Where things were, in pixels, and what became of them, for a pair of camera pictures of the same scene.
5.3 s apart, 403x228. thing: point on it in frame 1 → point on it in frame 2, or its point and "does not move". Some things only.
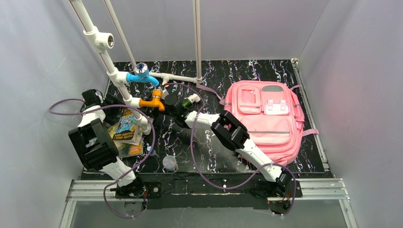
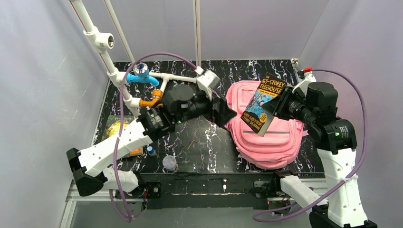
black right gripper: (160, 110) → (283, 102)
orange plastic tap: (156, 101) does not move
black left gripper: (111, 112) → (215, 111)
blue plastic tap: (141, 74) does not move
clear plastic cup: (169, 162) does not move
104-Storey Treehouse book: (127, 129) → (255, 114)
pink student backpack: (270, 112) does not move
